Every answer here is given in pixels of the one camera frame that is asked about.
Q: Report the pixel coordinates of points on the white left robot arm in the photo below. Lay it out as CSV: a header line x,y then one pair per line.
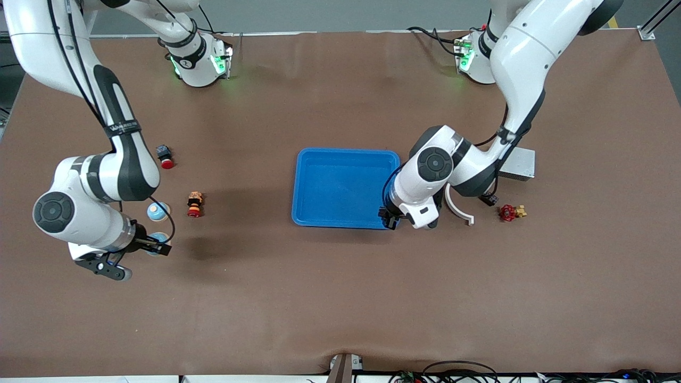
x,y
433,165

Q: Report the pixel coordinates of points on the grey metal power supply box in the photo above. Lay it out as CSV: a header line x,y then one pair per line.
x,y
521,165

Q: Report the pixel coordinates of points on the table edge clamp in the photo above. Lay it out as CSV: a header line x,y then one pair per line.
x,y
346,368

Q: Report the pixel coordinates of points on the blue service bell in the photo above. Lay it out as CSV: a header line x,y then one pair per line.
x,y
159,237
155,213

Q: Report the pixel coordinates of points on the white base box green light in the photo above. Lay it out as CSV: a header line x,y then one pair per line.
x,y
221,61
464,53

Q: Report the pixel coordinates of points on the blue plastic tray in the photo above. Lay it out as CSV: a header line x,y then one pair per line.
x,y
340,186

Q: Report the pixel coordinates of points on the dark capacitor with white print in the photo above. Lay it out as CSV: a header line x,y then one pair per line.
x,y
489,199

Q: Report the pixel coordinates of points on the white curved pipe clamp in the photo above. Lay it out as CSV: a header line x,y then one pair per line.
x,y
455,216

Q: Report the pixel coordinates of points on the aluminium frame post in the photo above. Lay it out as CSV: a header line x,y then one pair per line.
x,y
646,33

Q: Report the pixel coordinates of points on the red and yellow push button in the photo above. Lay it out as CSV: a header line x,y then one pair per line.
x,y
195,205

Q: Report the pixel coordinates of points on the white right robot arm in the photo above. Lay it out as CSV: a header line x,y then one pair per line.
x,y
106,175

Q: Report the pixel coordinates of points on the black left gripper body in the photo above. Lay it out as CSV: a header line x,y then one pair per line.
x,y
390,217

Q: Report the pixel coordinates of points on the red button with black body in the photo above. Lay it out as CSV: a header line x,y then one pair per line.
x,y
165,157

